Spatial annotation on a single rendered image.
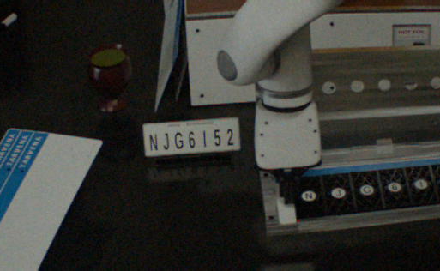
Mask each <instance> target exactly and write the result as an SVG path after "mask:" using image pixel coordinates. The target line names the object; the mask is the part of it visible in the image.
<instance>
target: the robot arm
mask: <svg viewBox="0 0 440 271"><path fill-rule="evenodd" d="M343 1H344V0H248V1H247V2H245V3H244V5H243V6H242V7H241V8H240V9H239V11H238V13H237V14H236V15H235V16H234V18H233V19H232V22H231V24H230V25H229V27H228V29H227V30H226V33H225V35H223V37H222V39H221V42H220V45H219V48H218V51H217V57H216V63H217V69H218V71H219V73H220V75H221V78H223V79H224V80H225V81H226V82H228V83H229V84H232V85H235V86H246V85H250V84H253V83H256V82H257V84H258V87H259V88H256V96H257V97H261V99H260V100H259V101H257V106H256V119H255V155H256V157H255V160H254V169H255V170H257V171H263V172H269V173H272V175H273V176H274V177H275V178H277V179H278V181H279V192H280V197H283V198H284V203H285V205H288V203H289V202H290V203H291V204H293V203H295V196H298V181H299V180H300V178H301V176H302V175H303V174H304V173H305V172H307V171H308V170H309V169H311V168H315V167H318V166H320V165H321V164H322V161H321V141H320V129H319V119H318V113H317V108H316V102H315V100H314V99H313V97H314V92H313V88H312V52H311V32H310V23H311V22H312V21H314V20H315V19H317V18H318V17H320V16H323V15H326V14H327V13H328V12H330V11H331V10H333V9H335V8H336V7H339V6H340V4H341V3H342V2H343ZM283 168H292V171H291V172H290V174H289V175H288V176H287V174H286V173H285V172H284V170H283Z"/></svg>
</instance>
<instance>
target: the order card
mask: <svg viewBox="0 0 440 271"><path fill-rule="evenodd" d="M143 136H144V147H145V155H146V156H158V155H171V154H197V153H211V152H224V151H237V150H240V140H239V125H238V118H224V119H211V120H197V121H183V122H170V123H145V124H144V125H143Z"/></svg>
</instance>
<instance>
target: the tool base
mask: <svg viewBox="0 0 440 271"><path fill-rule="evenodd" d="M418 145H419V142H401V143H393V142H392V139H382V140H377V144H376V145H366V146H353V147H350V152H349V154H331V155H321V161H322V164H321V165H320V166H318V167H315V168H326V167H331V166H349V165H362V164H374V163H385V162H396V161H397V160H418V159H429V158H440V146H435V147H424V148H419V147H418ZM259 172H260V179H261V187H262V200H263V207H264V214H265V222H266V228H267V232H266V235H268V236H267V243H268V246H278V245H281V244H302V243H313V242H315V241H327V240H338V239H340V238H360V237H363V236H375V235H381V234H386V233H397V232H408V231H419V229H431V228H438V227H440V211H436V212H424V213H423V214H403V215H402V216H391V217H380V218H378V219H368V220H355V221H345V222H333V223H327V224H320V225H308V226H298V225H297V223H289V224H287V225H281V224H280V221H279V218H280V215H279V209H278V202H277V195H276V189H275V183H274V176H273V175H272V173H269V172H266V173H267V174H268V176H267V177H264V176H263V174H265V172H263V171H259ZM270 215H273V216H274V218H273V219H272V220H270V219H269V218H268V217H269V216H270Z"/></svg>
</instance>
